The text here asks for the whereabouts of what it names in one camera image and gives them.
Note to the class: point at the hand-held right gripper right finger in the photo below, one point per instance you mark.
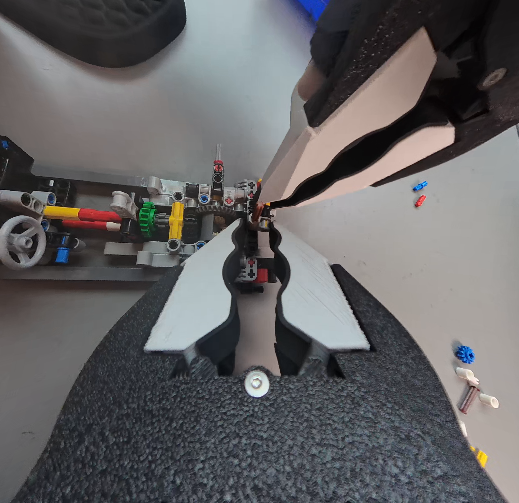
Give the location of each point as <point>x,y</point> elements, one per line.
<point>324,304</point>

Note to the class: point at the black mesh pad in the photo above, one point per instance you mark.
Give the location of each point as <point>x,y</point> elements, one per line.
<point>93,20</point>

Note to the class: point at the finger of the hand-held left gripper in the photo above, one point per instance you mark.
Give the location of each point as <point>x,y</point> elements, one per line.
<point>365,105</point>
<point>405,154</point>

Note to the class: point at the person's left hand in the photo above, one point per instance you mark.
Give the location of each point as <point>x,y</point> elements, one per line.
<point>310,81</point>

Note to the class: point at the grey desk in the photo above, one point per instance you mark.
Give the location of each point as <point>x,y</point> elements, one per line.
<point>121,118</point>

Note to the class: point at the toy brick car chassis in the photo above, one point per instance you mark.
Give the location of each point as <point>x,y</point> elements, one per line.
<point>178,223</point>

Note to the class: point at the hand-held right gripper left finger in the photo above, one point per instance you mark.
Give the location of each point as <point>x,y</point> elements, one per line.
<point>190,304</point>

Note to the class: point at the white toy connector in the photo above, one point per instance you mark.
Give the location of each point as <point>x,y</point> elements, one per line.
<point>488,400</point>
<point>466,375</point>
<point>462,428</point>

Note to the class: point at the brown toy peg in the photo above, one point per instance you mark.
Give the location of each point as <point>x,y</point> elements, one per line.
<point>256,213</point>

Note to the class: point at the red toy pin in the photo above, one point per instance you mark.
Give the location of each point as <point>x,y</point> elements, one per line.
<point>420,201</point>

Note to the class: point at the blue toy gear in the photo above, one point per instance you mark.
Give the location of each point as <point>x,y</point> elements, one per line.
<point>465,353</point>

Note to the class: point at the blue toy pin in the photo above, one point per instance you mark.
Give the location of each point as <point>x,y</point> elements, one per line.
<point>419,185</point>

